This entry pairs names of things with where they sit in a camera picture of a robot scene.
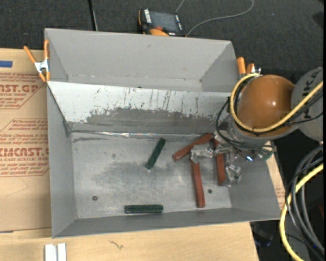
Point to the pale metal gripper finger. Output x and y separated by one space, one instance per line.
233 174
202 152

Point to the brown cardboard board red print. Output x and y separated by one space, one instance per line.
19 135

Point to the red-brown flat block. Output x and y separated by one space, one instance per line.
186 150
198 183
220 170

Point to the dark green flat block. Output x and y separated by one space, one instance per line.
155 154
144 209

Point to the grey metal bin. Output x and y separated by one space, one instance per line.
125 178

